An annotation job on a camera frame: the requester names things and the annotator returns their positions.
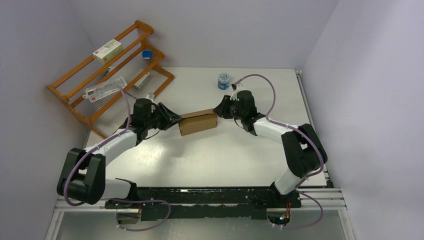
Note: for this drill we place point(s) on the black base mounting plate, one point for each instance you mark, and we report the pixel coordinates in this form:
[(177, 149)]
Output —
[(207, 202)]

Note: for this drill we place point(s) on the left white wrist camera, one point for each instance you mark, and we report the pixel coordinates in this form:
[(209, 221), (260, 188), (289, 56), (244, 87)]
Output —
[(150, 96)]

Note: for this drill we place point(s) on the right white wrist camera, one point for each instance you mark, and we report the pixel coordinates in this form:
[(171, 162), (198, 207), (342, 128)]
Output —
[(237, 87)]

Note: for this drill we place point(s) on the small grey white box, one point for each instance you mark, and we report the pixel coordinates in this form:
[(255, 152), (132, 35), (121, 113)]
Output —
[(142, 81)]

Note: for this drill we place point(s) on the small blue cube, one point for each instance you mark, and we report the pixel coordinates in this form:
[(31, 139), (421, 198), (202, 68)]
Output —
[(147, 54)]

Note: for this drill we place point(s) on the aluminium frame rails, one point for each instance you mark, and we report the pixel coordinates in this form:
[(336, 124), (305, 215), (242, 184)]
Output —
[(315, 199)]

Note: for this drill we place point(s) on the orange wooden rack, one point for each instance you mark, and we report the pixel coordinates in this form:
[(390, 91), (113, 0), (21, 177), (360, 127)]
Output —
[(91, 115)]

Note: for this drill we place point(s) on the green white carton box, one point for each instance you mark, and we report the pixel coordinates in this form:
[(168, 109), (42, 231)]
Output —
[(108, 51)]

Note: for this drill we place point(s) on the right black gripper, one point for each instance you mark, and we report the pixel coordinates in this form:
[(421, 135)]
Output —
[(221, 110)]

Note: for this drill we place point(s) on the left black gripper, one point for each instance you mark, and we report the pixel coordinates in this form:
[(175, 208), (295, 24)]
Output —
[(168, 117)]

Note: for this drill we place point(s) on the blue white round jar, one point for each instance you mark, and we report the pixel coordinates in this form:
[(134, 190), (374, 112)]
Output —
[(223, 81)]

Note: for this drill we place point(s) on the clear plastic packet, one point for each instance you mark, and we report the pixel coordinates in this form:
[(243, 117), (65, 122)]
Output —
[(104, 89)]

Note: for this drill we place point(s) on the brown cardboard box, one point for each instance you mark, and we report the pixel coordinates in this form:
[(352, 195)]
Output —
[(198, 121)]

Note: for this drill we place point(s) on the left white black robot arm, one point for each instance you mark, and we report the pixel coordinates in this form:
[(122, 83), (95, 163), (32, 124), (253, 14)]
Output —
[(83, 177)]

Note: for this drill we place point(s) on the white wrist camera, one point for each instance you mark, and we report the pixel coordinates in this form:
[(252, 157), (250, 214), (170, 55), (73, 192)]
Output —
[(237, 87), (150, 96)]

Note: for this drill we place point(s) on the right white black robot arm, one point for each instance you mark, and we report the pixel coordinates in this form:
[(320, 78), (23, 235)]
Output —
[(304, 152)]

